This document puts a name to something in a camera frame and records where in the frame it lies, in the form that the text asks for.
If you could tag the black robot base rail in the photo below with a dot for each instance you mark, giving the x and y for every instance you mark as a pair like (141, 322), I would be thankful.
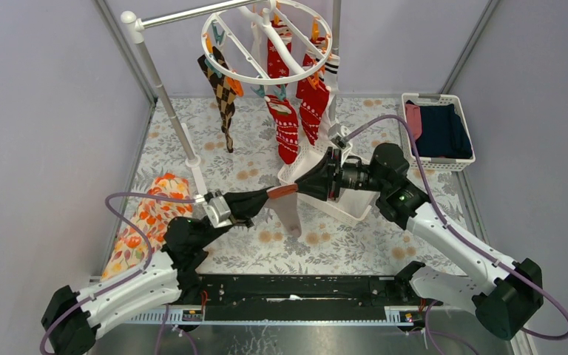
(341, 300)

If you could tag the white sock with black stripes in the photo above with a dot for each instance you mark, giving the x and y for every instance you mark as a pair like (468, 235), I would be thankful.
(330, 75)

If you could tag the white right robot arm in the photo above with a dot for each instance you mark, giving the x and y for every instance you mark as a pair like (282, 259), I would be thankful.
(495, 288)

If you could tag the white sock basket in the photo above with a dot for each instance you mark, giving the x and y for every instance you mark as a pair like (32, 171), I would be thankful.
(350, 208)

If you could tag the pink folded cloth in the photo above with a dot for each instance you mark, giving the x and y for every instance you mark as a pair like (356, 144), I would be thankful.
(414, 119)

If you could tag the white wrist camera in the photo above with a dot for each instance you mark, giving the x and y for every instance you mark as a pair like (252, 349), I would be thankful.
(336, 135)
(216, 208)

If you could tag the teal clothes clip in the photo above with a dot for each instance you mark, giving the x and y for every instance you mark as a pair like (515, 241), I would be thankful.
(280, 92)
(259, 91)

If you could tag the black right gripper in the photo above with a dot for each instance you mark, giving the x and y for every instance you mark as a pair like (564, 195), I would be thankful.
(321, 181)

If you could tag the white basket with dark clothes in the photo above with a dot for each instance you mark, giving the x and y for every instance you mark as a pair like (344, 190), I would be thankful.
(409, 143)

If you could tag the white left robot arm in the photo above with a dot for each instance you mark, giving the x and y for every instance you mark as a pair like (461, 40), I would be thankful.
(74, 320)

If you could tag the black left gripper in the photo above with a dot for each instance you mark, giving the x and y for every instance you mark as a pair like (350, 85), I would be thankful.
(232, 210)

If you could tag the small red hanging sock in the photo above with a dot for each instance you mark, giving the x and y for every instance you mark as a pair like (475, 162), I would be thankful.
(310, 58)

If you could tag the red dotted sock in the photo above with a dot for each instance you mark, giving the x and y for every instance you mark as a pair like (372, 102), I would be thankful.
(314, 102)

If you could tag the orange clothes clip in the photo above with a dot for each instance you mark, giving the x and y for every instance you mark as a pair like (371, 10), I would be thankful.
(314, 81)
(235, 86)

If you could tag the silver drying rack frame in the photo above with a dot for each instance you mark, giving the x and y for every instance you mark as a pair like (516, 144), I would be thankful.
(216, 30)

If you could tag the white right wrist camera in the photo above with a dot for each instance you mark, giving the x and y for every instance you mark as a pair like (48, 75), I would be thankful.
(336, 135)

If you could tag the white round clip hanger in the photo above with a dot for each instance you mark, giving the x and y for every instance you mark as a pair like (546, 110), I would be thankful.
(234, 58)

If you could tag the orange floral cloth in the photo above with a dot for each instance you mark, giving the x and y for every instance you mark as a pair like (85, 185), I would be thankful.
(148, 224)

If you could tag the dark navy folded cloth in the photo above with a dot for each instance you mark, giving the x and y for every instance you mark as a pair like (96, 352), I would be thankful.
(443, 134)

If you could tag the brown argyle sock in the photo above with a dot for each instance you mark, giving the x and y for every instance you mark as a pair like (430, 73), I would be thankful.
(223, 92)

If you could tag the floral patterned table mat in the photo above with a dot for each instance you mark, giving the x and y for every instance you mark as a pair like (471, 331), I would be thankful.
(326, 245)

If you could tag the red white hanging sock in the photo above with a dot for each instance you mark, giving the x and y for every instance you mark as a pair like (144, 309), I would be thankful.
(276, 67)

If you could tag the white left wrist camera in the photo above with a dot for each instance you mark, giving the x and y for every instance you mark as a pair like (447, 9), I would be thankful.
(216, 208)

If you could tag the brown striped sock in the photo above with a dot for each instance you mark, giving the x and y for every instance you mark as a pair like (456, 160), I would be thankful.
(283, 201)

